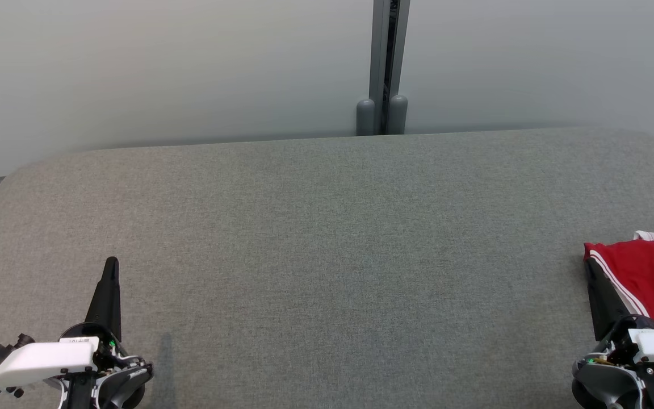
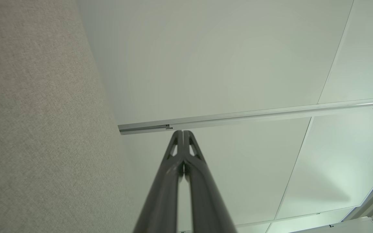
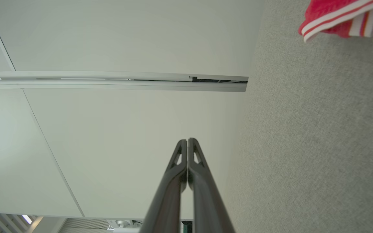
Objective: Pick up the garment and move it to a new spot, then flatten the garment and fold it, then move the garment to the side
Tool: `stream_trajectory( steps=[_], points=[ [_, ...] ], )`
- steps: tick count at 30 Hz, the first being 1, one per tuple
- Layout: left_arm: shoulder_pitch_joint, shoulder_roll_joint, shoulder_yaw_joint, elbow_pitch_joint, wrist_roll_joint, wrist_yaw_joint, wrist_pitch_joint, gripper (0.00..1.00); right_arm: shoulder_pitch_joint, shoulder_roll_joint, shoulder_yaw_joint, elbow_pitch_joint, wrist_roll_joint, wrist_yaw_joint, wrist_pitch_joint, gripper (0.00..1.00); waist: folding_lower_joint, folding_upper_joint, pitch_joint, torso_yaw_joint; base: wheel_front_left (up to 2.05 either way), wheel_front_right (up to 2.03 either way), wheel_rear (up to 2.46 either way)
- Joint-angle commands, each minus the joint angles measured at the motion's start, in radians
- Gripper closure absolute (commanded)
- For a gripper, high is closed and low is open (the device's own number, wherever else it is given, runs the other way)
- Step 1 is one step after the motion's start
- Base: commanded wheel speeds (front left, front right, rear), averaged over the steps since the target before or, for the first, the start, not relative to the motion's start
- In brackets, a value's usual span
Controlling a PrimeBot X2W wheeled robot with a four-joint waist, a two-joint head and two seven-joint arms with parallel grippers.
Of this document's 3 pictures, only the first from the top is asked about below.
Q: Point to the grey cylindrical post foot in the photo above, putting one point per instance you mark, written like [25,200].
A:
[365,116]
[398,113]

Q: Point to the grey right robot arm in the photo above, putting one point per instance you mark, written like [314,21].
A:
[605,380]

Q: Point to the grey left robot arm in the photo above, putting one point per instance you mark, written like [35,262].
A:
[117,392]

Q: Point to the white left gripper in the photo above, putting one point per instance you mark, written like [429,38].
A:
[43,360]

